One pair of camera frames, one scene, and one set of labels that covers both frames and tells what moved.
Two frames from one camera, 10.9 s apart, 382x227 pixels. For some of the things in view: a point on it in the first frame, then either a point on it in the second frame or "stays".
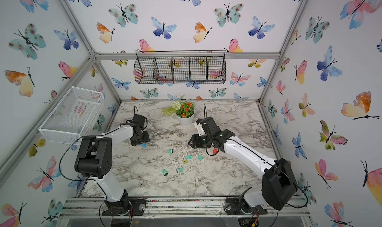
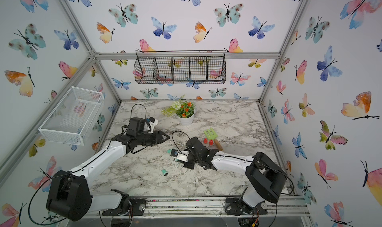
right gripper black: (195, 141) -> (187, 166)
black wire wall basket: (180, 67) stays
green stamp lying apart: (165, 172) stays
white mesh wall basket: (69, 118) stays
